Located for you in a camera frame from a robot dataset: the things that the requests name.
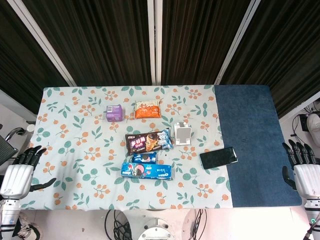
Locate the white frame post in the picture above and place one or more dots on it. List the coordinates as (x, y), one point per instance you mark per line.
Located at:
(40, 37)
(237, 42)
(155, 42)

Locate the black monitor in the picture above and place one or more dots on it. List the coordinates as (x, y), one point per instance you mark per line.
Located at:
(303, 123)

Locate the brown ice cream cone wrapper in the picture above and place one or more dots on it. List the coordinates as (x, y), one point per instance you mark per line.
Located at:
(142, 143)

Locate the small white round cap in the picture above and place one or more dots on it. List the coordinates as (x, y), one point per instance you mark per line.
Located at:
(30, 128)

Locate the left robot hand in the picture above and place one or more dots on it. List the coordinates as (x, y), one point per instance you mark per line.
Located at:
(16, 180)

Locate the purple small box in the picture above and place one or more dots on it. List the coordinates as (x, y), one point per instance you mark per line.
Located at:
(115, 113)

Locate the black smartphone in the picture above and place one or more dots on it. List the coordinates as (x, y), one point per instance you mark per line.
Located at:
(218, 158)

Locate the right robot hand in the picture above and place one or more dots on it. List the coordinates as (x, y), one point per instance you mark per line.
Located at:
(308, 177)

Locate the small blue Oreo pack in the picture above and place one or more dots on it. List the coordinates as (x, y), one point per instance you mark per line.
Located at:
(143, 158)

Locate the floral tablecloth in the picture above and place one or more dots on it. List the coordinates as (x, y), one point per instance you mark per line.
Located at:
(75, 150)

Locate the white phone stand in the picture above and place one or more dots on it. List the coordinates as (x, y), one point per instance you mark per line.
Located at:
(183, 133)

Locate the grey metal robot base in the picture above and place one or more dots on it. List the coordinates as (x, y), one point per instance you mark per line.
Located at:
(155, 231)

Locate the black mesh chair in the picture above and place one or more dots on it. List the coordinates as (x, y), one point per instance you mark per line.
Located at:
(6, 150)

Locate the orange snack bag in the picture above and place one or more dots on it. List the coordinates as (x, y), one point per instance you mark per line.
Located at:
(148, 111)

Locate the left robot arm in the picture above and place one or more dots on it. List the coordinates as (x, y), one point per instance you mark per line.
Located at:
(8, 215)

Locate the black curtain panel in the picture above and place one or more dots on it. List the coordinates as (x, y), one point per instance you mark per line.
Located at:
(287, 50)
(22, 65)
(200, 42)
(100, 42)

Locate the long blue Oreo box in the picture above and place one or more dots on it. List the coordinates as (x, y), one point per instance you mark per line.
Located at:
(150, 172)

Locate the white sneaker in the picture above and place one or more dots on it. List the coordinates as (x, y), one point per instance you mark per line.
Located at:
(27, 230)

